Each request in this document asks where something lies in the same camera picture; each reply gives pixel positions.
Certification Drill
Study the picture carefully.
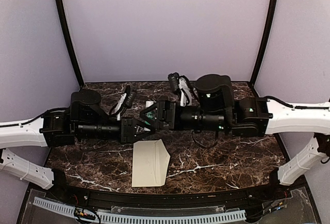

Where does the green white glue stick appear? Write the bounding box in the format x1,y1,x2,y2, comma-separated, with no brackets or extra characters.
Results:
144,101,155,132

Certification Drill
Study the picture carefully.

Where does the cream paper envelope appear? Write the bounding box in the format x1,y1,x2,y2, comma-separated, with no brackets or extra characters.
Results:
131,139,171,187

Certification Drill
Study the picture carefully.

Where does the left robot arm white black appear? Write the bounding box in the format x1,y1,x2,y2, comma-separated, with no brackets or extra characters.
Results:
1,89,155,201

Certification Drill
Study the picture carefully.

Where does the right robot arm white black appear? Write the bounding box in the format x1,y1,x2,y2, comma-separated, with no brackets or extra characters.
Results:
140,73,329,200

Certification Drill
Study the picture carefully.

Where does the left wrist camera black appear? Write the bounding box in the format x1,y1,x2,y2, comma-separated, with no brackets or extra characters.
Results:
109,85,137,121

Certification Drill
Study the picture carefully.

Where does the white slotted cable duct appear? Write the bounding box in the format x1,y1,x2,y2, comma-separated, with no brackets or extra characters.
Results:
33,197,246,223

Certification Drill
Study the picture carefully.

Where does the small circuit board with wires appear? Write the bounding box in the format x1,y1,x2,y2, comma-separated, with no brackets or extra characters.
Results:
74,208,96,221

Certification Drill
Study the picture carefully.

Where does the black front table rail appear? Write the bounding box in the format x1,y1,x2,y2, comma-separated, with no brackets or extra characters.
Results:
42,169,294,211

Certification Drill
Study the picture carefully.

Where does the left black frame post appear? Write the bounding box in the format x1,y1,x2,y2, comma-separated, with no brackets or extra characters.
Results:
55,0,85,88

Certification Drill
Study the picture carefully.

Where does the black frame post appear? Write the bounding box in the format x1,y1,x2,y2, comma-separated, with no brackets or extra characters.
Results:
249,0,277,88
55,0,85,88

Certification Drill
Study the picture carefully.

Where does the right black frame post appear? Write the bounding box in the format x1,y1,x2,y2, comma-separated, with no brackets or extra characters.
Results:
249,0,277,88

